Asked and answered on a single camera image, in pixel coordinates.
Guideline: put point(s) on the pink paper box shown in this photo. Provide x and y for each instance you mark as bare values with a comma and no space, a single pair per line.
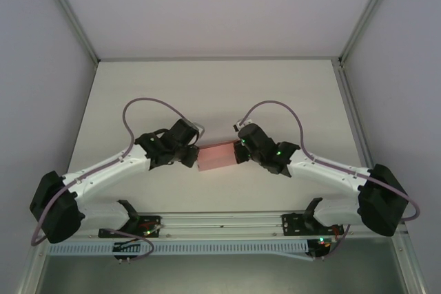
217,155

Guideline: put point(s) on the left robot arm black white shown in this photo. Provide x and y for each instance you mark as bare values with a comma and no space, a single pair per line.
103,173

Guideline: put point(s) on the black right controller board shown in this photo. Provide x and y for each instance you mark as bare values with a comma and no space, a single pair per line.
317,252

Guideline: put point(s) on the black controller board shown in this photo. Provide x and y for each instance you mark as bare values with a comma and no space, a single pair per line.
119,257
317,252

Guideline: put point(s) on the black left controller board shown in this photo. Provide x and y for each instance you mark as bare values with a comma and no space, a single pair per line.
119,257

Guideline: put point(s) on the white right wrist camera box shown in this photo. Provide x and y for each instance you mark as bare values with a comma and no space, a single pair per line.
237,125

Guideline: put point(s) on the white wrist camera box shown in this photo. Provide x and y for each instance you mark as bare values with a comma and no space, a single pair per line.
237,125
200,128

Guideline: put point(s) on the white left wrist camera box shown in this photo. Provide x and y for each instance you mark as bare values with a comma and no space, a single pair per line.
200,128

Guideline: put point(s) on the aluminium mounting rail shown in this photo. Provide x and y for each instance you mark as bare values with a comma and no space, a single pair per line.
220,220

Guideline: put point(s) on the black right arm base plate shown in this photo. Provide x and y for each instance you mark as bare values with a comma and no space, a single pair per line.
293,225

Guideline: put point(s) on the aluminium table side rail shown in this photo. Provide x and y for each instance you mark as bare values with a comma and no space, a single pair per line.
345,101

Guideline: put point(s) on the aluminium frame crossbar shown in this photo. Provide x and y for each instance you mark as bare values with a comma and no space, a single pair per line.
220,59

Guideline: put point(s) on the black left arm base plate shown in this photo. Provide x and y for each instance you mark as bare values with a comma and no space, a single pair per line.
105,232

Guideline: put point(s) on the aluminium frame post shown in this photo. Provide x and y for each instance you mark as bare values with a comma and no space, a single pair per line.
368,11
70,11

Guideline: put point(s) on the aluminium lower frame bar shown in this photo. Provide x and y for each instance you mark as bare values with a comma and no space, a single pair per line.
408,266
32,266

